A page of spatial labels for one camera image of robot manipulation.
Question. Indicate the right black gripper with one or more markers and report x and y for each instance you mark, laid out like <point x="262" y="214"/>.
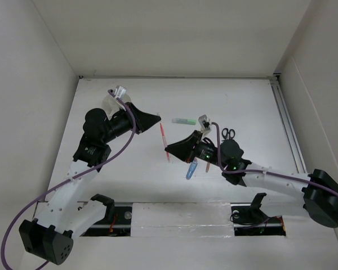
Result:
<point x="183" y="149"/>

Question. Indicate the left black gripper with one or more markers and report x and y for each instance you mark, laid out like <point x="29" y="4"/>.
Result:
<point x="144" y="121"/>

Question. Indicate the red thin pen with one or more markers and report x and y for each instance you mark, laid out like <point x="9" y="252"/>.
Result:
<point x="164" y="138"/>

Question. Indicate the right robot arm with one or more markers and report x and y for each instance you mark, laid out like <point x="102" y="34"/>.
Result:
<point x="313" y="195"/>

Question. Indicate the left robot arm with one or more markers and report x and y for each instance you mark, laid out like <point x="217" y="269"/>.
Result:
<point x="51" y="234"/>

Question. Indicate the blue capped marker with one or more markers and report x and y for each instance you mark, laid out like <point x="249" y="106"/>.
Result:
<point x="192" y="168"/>

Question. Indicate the green highlighter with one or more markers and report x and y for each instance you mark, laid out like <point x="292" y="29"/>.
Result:
<point x="184" y="121"/>

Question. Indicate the white round divided organizer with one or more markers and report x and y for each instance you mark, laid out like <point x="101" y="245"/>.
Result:
<point x="111" y="106"/>

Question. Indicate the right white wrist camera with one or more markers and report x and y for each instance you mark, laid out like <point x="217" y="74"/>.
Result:
<point x="205" y="124"/>

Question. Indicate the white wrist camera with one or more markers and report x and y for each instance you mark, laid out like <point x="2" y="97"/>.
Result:
<point x="119" y="92"/>
<point x="205" y="124"/>

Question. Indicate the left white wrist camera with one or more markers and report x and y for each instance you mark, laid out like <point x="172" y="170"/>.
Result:
<point x="119" y="92"/>

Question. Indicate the black handled scissors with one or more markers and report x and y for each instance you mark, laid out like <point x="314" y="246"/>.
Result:
<point x="228" y="133"/>

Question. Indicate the aluminium rail front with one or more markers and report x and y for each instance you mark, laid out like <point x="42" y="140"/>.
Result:
<point x="119" y="225"/>

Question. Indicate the aluminium rail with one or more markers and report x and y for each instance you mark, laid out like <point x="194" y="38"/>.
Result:
<point x="287" y="123"/>
<point x="119" y="225"/>

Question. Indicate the aluminium rail right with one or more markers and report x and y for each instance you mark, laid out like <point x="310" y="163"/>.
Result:
<point x="287" y="123"/>

